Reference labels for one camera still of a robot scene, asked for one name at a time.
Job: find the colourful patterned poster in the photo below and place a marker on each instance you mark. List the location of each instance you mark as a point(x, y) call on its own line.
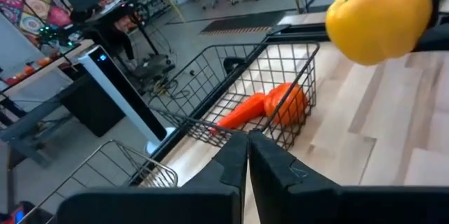
point(31, 10)

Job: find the black mat with hazard edge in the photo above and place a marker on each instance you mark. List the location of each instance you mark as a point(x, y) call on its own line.
point(242, 23)

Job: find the red and black power station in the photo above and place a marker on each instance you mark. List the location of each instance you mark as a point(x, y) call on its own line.
point(15, 215)

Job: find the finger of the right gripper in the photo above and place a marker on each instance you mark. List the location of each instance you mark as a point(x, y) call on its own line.
point(442, 38)

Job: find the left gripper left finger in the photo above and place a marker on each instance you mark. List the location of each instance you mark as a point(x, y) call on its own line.
point(210, 199)

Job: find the orange carrot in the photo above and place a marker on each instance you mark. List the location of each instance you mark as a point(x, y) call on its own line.
point(242, 111)

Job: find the yellow bell pepper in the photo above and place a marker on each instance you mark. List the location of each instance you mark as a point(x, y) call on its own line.
point(379, 20)

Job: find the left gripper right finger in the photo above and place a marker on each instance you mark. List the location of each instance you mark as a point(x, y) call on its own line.
point(298, 196)

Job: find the ribbed orange-red tomato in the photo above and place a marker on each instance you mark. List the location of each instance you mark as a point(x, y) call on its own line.
point(291, 103)

